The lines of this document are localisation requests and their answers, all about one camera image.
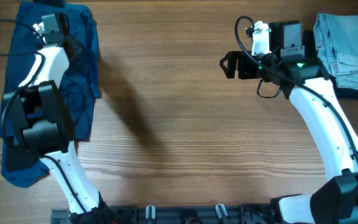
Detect dark blue denim shorts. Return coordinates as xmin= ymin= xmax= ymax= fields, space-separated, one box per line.
xmin=4 ymin=1 xmax=100 ymax=140

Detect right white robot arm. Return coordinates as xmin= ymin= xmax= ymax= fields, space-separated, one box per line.
xmin=219 ymin=51 xmax=358 ymax=223

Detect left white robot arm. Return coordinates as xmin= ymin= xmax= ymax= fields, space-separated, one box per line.
xmin=1 ymin=13 xmax=114 ymax=223

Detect dark folded garment under jeans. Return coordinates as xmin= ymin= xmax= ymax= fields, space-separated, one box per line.
xmin=301 ymin=29 xmax=358 ymax=101

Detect light blue folded jeans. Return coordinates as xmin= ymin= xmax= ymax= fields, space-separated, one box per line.
xmin=313 ymin=13 xmax=358 ymax=90

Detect teal blue garment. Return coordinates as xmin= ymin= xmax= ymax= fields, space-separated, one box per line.
xmin=1 ymin=137 xmax=50 ymax=188

